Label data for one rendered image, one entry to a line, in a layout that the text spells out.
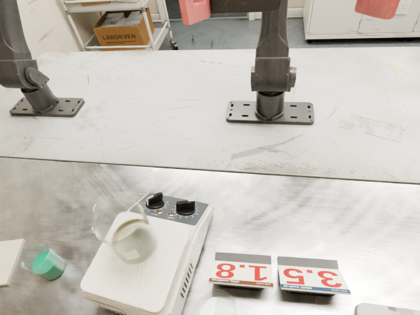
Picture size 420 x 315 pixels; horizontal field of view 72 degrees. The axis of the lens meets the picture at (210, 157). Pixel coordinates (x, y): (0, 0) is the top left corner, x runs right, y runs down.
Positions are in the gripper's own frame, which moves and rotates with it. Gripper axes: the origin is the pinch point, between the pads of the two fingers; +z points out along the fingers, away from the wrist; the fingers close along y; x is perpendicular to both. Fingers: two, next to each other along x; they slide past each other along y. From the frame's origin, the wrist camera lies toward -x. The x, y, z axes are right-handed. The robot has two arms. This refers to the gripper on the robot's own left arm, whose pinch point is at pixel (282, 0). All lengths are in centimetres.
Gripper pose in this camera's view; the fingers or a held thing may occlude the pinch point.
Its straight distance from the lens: 16.6
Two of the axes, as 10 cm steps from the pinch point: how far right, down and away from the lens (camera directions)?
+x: 1.1, 6.4, 7.6
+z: -1.6, 7.6, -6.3
